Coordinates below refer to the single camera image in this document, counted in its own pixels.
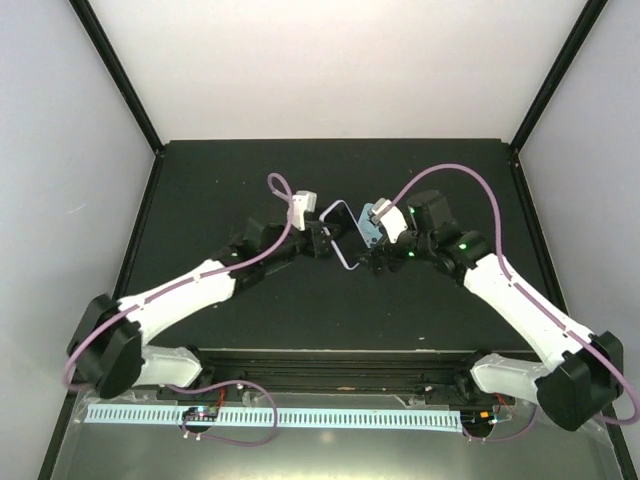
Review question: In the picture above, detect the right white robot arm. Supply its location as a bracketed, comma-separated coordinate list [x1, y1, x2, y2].
[363, 190, 624, 431]

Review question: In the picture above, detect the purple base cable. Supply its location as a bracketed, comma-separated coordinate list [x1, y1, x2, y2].
[167, 380, 277, 447]
[462, 399, 544, 445]

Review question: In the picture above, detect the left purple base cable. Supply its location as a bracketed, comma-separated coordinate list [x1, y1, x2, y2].
[167, 380, 277, 447]

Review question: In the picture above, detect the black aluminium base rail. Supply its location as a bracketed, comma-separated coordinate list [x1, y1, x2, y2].
[154, 349, 609, 409]

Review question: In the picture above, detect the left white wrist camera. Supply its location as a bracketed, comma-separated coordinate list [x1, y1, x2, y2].
[289, 190, 317, 232]

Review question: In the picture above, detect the left controller board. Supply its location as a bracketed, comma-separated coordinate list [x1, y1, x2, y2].
[181, 406, 219, 425]

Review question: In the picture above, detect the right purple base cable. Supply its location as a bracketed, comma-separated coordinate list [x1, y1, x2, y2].
[462, 399, 544, 445]

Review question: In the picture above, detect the controller board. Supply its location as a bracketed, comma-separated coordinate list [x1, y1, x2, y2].
[181, 406, 219, 425]
[460, 405, 508, 427]

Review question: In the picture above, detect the black frame post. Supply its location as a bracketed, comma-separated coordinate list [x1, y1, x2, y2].
[68, 0, 164, 155]
[509, 0, 608, 156]

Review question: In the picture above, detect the light blue cased phone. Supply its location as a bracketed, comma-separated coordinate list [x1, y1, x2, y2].
[358, 203, 385, 248]

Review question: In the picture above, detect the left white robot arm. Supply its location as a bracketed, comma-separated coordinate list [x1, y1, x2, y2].
[66, 219, 339, 399]

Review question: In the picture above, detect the right black frame post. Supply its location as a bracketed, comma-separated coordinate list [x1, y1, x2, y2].
[509, 0, 608, 156]

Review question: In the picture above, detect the lilac phone case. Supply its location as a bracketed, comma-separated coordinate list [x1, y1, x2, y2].
[318, 198, 374, 271]

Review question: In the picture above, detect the black smartphone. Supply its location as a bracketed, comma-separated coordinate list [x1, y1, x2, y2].
[323, 203, 371, 266]

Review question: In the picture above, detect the right controller board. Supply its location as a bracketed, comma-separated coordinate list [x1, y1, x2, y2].
[460, 405, 508, 427]

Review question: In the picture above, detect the left black frame post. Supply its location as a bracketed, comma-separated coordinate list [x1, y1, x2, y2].
[68, 0, 164, 155]

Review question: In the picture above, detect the white slotted cable duct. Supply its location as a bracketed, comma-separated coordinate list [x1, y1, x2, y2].
[84, 404, 463, 433]

